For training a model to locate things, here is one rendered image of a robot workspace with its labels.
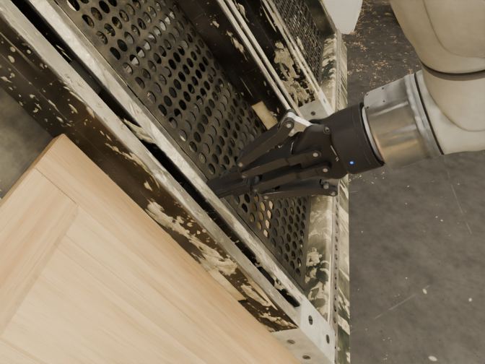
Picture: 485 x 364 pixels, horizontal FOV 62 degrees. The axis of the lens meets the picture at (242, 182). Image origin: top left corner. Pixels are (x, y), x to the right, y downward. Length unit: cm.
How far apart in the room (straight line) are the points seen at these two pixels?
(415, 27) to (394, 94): 10
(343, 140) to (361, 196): 193
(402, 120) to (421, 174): 221
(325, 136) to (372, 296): 156
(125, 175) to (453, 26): 35
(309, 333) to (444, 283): 149
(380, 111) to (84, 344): 36
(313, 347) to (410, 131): 42
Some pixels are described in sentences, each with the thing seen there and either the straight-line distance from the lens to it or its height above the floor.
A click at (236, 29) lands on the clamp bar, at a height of 130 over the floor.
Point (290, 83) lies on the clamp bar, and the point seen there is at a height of 107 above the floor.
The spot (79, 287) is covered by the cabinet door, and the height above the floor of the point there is 128.
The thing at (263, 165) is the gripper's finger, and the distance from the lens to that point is 50.
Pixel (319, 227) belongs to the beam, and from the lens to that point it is 97.
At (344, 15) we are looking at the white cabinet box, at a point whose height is 17.
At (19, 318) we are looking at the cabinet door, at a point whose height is 131.
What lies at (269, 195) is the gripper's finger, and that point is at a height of 125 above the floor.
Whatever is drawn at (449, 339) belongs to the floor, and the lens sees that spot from 199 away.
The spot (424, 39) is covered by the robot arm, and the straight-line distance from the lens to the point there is 36.
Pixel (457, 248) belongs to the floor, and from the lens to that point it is 230.
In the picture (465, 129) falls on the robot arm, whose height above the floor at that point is 141.
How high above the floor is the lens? 162
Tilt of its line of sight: 44 degrees down
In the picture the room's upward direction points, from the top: straight up
